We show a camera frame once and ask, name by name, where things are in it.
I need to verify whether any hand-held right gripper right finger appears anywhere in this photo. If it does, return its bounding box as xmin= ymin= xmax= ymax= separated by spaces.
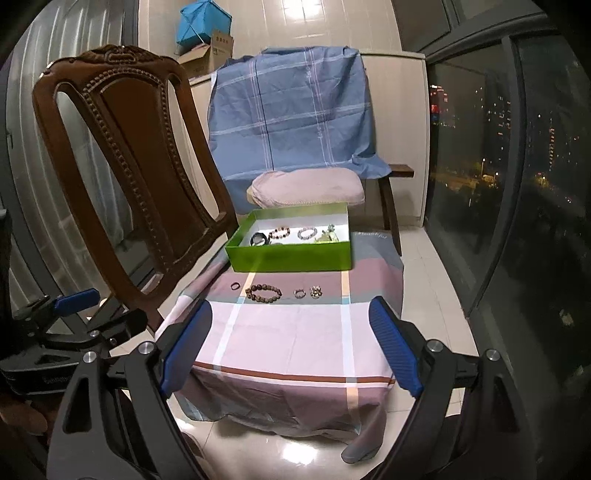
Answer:
xmin=368 ymin=296 xmax=529 ymax=480

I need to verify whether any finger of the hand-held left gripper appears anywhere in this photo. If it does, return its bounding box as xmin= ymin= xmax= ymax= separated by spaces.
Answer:
xmin=9 ymin=288 xmax=101 ymax=334
xmin=34 ymin=308 xmax=149 ymax=359

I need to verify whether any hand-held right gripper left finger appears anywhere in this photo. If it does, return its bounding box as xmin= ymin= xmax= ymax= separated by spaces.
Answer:
xmin=46 ymin=301 xmax=214 ymax=480

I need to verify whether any green cardboard box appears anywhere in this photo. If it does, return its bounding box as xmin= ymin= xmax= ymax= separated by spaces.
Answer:
xmin=224 ymin=202 xmax=354 ymax=273

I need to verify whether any person's left hand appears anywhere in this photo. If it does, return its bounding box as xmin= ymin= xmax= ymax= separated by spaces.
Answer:
xmin=0 ymin=394 xmax=49 ymax=437

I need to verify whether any pink plaid cloth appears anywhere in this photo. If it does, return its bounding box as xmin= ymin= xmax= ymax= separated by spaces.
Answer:
xmin=154 ymin=228 xmax=407 ymax=442

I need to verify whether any carved wooden chair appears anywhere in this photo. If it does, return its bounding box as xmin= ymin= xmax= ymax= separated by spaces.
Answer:
xmin=31 ymin=45 xmax=242 ymax=331

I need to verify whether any dark wooden bench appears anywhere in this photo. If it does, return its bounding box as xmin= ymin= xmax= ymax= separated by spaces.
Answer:
xmin=359 ymin=163 xmax=416 ymax=257

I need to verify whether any pink pillow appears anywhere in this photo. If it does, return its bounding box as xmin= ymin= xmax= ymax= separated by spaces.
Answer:
xmin=245 ymin=168 xmax=366 ymax=210

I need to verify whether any dark glass window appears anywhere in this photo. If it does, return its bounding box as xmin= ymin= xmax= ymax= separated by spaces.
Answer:
xmin=424 ymin=32 xmax=591 ymax=416

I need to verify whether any blue plaid cloth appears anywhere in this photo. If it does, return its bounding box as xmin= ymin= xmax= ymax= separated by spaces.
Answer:
xmin=207 ymin=45 xmax=389 ymax=184

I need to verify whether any blue bag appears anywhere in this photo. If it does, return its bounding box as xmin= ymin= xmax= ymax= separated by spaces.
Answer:
xmin=175 ymin=0 xmax=227 ymax=47

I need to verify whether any large wooden bead bracelet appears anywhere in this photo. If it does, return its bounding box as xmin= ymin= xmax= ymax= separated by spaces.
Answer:
xmin=245 ymin=285 xmax=283 ymax=305

